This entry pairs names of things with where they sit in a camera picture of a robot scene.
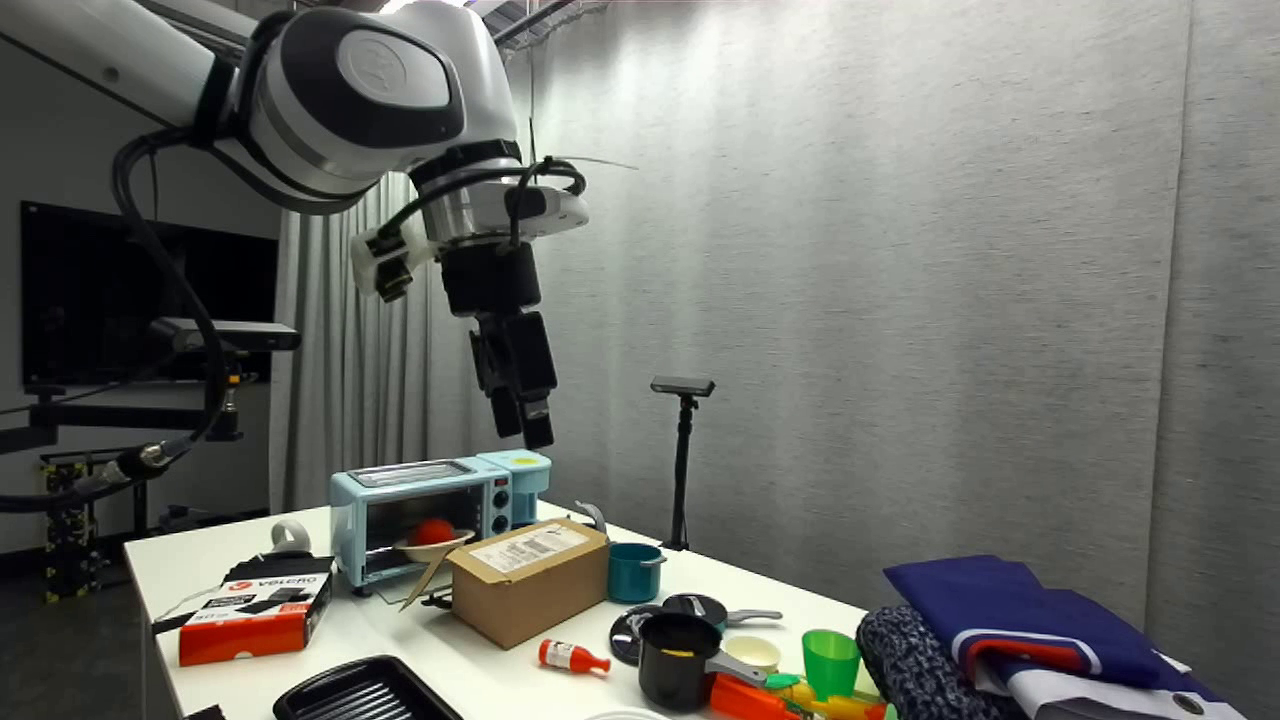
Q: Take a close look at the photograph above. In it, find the small black stereo camera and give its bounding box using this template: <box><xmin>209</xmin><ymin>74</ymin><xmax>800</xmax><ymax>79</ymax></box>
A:
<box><xmin>647</xmin><ymin>377</ymin><xmax>721</xmax><ymax>404</ymax></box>

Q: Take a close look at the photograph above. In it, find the white cloth with red trim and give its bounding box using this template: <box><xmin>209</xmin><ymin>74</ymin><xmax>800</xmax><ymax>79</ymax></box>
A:
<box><xmin>954</xmin><ymin>634</ymin><xmax>1251</xmax><ymax>720</ymax></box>

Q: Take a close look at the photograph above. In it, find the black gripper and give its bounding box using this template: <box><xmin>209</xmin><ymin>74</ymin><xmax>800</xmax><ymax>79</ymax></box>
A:
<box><xmin>439</xmin><ymin>237</ymin><xmax>561</xmax><ymax>454</ymax></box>

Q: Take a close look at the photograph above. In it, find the brown cardboard box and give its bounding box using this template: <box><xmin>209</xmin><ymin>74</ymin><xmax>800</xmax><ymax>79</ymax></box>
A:
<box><xmin>445</xmin><ymin>517</ymin><xmax>615</xmax><ymax>657</ymax></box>

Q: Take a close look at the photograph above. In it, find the grey curtain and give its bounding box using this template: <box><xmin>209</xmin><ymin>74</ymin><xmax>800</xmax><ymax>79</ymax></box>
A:
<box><xmin>264</xmin><ymin>168</ymin><xmax>493</xmax><ymax>522</ymax></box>

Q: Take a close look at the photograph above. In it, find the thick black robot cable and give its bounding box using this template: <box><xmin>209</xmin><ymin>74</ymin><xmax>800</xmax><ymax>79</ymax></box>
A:
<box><xmin>0</xmin><ymin>123</ymin><xmax>238</xmax><ymax>517</ymax></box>

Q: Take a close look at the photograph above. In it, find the small red bottle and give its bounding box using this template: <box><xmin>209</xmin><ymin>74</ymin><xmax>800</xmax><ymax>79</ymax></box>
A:
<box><xmin>536</xmin><ymin>634</ymin><xmax>615</xmax><ymax>679</ymax></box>

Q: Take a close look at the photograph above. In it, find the black horizontal mount bar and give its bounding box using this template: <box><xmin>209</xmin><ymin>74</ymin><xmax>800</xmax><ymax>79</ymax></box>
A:
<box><xmin>0</xmin><ymin>398</ymin><xmax>248</xmax><ymax>460</ymax></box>

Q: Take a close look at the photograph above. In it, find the light blue toaster oven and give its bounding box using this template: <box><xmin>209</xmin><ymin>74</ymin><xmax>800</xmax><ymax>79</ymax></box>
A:
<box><xmin>325</xmin><ymin>447</ymin><xmax>554</xmax><ymax>595</ymax></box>

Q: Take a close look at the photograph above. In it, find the black wall monitor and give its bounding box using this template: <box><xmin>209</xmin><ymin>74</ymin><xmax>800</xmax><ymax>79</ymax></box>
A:
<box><xmin>16</xmin><ymin>195</ymin><xmax>285</xmax><ymax>401</ymax></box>

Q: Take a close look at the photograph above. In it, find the dark metal rack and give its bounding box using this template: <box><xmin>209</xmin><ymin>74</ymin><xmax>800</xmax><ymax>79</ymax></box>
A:
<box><xmin>34</xmin><ymin>444</ymin><xmax>156</xmax><ymax>605</ymax></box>

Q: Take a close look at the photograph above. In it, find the black mesh tray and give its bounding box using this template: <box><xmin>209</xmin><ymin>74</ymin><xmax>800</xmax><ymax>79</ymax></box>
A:
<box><xmin>267</xmin><ymin>652</ymin><xmax>469</xmax><ymax>720</ymax></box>

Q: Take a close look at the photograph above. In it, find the yellow plastic toy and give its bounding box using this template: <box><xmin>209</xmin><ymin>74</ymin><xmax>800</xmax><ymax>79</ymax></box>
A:
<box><xmin>774</xmin><ymin>677</ymin><xmax>892</xmax><ymax>720</ymax></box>

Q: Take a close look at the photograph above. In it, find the black mug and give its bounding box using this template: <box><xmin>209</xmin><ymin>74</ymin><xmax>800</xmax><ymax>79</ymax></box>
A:
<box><xmin>635</xmin><ymin>608</ymin><xmax>729</xmax><ymax>717</ymax></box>

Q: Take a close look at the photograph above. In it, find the black bar camera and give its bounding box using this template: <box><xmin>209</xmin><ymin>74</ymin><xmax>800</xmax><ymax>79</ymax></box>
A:
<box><xmin>148</xmin><ymin>312</ymin><xmax>305</xmax><ymax>359</ymax></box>

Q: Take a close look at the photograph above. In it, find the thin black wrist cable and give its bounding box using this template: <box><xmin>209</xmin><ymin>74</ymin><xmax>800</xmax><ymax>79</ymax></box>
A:
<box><xmin>373</xmin><ymin>152</ymin><xmax>593</xmax><ymax>246</ymax></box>

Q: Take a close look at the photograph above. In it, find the blue folded cloth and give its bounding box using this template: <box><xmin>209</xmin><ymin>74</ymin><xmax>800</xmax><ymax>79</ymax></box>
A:
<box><xmin>878</xmin><ymin>551</ymin><xmax>1211</xmax><ymax>700</ymax></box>

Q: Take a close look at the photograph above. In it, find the black frying pan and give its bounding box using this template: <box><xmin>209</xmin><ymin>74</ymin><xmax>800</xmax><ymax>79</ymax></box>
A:
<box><xmin>605</xmin><ymin>590</ymin><xmax>786</xmax><ymax>667</ymax></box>

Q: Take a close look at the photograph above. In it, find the grey tape roll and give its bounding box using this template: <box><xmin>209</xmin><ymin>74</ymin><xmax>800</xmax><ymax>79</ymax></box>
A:
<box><xmin>267</xmin><ymin>517</ymin><xmax>320</xmax><ymax>562</ymax></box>

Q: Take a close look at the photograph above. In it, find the black camera stand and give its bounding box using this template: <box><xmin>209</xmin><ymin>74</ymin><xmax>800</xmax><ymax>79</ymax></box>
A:
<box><xmin>666</xmin><ymin>393</ymin><xmax>698</xmax><ymax>555</ymax></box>

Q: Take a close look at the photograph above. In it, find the orange block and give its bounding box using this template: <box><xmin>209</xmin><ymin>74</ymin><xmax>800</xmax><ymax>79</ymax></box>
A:
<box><xmin>703</xmin><ymin>673</ymin><xmax>804</xmax><ymax>720</ymax></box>

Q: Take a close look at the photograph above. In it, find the red object inside oven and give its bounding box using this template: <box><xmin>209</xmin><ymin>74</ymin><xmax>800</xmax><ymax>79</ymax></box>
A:
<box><xmin>403</xmin><ymin>517</ymin><xmax>463</xmax><ymax>548</ymax></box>

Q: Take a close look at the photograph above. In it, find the red and black package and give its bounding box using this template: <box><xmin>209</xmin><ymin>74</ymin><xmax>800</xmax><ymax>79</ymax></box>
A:
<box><xmin>175</xmin><ymin>551</ymin><xmax>339</xmax><ymax>673</ymax></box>

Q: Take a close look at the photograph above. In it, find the teal cup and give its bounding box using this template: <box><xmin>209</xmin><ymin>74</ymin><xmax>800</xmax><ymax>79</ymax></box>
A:
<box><xmin>605</xmin><ymin>542</ymin><xmax>666</xmax><ymax>608</ymax></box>

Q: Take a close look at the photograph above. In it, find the small white bowl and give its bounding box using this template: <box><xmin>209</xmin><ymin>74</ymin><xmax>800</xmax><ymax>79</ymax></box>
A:
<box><xmin>717</xmin><ymin>634</ymin><xmax>786</xmax><ymax>677</ymax></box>

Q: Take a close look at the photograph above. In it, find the green plastic cup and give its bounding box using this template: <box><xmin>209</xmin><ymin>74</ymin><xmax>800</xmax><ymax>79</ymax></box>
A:
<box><xmin>800</xmin><ymin>629</ymin><xmax>868</xmax><ymax>704</ymax></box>

